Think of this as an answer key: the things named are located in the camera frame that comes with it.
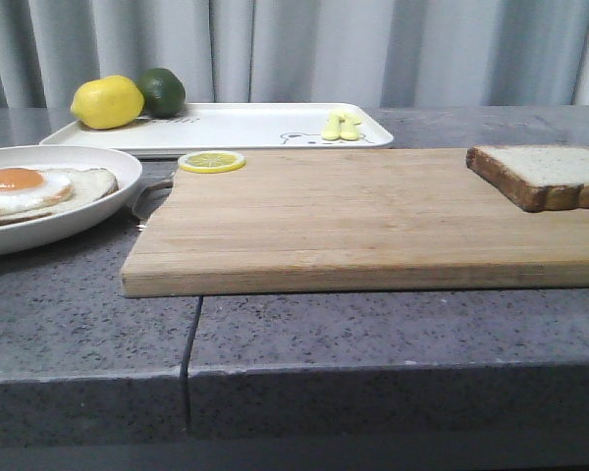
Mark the bread slice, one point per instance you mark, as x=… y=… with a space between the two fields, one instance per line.
x=535 y=178
x=90 y=185

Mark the white round plate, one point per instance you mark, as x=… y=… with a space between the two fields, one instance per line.
x=33 y=233

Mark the white bear tray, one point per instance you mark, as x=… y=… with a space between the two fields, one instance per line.
x=226 y=126

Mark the wooden cutting board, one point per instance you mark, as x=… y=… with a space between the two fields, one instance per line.
x=307 y=220

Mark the yellow plastic fork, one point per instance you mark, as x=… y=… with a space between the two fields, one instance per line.
x=332 y=128

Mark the lemon slice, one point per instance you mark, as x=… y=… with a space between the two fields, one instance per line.
x=211 y=161

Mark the yellow plastic knife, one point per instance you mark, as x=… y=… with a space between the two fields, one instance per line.
x=348 y=126

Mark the green lime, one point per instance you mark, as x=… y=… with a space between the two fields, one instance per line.
x=164 y=94

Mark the yellow lemon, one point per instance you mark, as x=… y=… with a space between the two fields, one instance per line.
x=107 y=103

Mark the fried egg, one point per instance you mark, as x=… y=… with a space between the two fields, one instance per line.
x=23 y=189

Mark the grey curtain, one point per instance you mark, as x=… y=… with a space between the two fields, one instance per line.
x=370 y=53

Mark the metal board handle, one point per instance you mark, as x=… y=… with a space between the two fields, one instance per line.
x=137 y=208

